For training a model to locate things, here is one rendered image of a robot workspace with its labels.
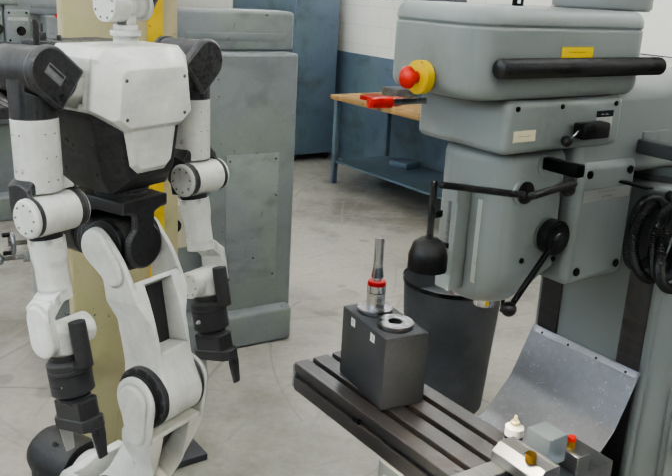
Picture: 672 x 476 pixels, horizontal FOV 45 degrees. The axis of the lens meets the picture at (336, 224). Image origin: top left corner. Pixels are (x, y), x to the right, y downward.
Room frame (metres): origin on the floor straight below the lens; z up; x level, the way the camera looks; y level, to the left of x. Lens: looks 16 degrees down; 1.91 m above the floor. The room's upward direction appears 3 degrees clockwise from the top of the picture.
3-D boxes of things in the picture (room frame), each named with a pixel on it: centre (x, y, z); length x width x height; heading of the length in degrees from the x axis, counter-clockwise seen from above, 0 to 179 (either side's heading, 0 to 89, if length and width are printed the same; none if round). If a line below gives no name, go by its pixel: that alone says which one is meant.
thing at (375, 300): (1.91, -0.11, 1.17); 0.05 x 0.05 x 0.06
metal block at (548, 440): (1.44, -0.44, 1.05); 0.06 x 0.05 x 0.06; 34
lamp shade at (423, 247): (1.41, -0.17, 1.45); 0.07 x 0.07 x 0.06
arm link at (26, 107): (1.55, 0.60, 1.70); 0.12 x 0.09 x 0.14; 59
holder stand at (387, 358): (1.86, -0.13, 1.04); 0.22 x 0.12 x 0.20; 27
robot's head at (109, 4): (1.72, 0.46, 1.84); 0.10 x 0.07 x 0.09; 148
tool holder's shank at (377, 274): (1.91, -0.11, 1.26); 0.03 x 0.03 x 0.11
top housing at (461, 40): (1.61, -0.33, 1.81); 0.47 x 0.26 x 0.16; 126
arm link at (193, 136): (1.91, 0.35, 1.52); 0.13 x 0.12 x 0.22; 147
